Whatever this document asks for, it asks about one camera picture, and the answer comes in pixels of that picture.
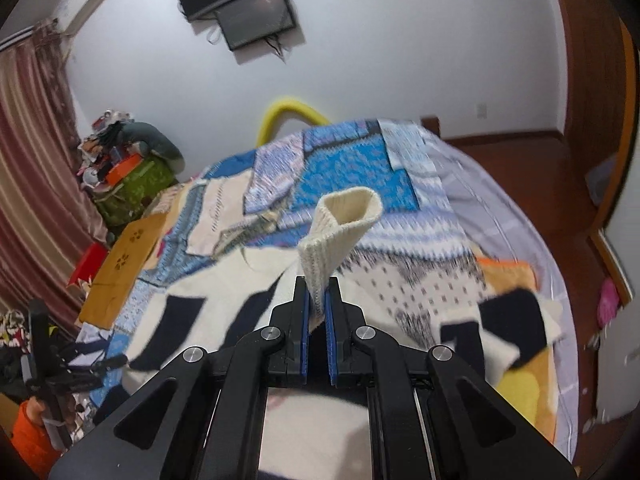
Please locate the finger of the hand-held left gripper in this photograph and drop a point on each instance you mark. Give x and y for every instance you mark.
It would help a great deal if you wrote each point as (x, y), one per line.
(107, 362)

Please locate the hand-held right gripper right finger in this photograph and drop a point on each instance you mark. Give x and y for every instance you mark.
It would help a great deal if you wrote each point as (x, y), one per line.
(331, 332)

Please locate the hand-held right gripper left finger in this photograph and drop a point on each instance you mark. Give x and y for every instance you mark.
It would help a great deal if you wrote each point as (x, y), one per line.
(301, 332)

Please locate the white and navy knit sweater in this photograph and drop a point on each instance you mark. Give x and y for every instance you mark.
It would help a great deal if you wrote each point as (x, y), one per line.
(345, 230)

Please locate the person's left forearm orange sleeve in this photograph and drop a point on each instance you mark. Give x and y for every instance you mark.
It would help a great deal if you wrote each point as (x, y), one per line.
(32, 435)

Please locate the red box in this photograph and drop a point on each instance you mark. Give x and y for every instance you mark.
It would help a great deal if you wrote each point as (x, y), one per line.
(90, 262)

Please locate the wooden lap board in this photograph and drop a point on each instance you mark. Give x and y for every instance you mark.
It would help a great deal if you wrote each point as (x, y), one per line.
(125, 255)

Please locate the blue patchwork blanket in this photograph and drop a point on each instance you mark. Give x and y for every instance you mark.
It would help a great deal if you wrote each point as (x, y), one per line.
(350, 170)

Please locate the green patterned bag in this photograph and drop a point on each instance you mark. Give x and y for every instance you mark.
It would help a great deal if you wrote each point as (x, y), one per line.
(135, 185)

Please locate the striped maroon curtain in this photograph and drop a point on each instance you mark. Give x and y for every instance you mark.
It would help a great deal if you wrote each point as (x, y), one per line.
(35, 170)

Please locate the orange box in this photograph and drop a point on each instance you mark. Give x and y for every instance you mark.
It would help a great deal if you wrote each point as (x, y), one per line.
(125, 167)

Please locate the orange floral blanket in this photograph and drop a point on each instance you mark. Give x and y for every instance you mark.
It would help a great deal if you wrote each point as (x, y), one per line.
(520, 275)

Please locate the lavender bed sheet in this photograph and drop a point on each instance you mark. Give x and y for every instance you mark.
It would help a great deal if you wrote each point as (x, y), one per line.
(495, 210)

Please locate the yellow padded tube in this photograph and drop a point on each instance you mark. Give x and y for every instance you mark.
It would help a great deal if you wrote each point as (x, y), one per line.
(280, 110)

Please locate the grey cloth bundle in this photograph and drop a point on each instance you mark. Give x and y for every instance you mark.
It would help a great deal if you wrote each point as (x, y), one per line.
(150, 137)

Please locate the pink bag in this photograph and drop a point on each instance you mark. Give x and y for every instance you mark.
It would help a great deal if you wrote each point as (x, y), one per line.
(609, 300)

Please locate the brown wooden door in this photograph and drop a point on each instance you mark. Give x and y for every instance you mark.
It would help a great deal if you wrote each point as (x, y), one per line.
(585, 85)

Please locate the small black wall screen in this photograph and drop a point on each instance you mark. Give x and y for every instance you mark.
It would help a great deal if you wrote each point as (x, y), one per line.
(257, 15)

